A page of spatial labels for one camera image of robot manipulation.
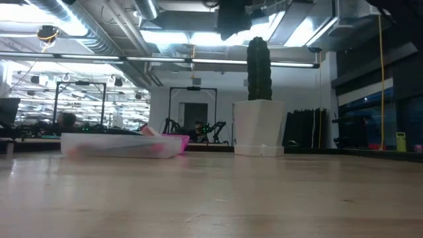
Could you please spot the clear plastic box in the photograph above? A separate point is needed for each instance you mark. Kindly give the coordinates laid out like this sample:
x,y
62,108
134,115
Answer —
x,y
119,147

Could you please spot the black background robot arm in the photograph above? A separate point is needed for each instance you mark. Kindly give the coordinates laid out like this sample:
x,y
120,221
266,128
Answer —
x,y
216,129

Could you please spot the tall green cactus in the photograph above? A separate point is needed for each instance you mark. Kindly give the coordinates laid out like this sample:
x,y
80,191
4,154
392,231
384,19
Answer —
x,y
259,69

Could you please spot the long horizontal light bar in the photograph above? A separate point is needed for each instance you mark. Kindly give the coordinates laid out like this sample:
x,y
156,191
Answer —
x,y
158,59

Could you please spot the white faceted plant pot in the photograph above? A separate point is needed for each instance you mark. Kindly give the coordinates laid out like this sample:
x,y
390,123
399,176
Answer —
x,y
259,122

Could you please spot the person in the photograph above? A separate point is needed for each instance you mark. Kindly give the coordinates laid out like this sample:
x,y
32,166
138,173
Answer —
x,y
198,132
67,121

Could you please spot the black folded panels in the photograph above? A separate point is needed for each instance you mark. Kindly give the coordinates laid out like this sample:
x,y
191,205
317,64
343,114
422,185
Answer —
x,y
304,129

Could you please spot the white pot saucer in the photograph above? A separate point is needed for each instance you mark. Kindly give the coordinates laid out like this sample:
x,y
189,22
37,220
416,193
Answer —
x,y
259,151

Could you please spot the small red object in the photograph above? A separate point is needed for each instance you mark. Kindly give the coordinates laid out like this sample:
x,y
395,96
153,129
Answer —
x,y
373,146

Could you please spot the small yellow-green container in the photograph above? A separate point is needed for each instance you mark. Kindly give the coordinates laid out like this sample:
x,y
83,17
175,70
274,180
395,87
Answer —
x,y
401,142

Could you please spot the small pink object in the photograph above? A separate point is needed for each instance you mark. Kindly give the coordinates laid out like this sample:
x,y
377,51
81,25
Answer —
x,y
419,148

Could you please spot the dark monitor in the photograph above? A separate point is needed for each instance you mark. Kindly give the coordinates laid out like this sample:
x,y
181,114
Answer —
x,y
9,110

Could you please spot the black rig frame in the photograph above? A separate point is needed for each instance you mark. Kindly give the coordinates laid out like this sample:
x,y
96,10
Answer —
x,y
56,99
193,88

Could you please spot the black ceiling camera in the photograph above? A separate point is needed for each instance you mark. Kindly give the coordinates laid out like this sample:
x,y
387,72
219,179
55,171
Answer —
x,y
314,49

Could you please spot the silver ventilation duct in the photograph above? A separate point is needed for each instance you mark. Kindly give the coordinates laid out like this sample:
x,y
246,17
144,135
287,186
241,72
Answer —
x,y
99,39

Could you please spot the black aluminium table frame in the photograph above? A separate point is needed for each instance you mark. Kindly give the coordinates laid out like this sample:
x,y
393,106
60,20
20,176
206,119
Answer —
x,y
330,150

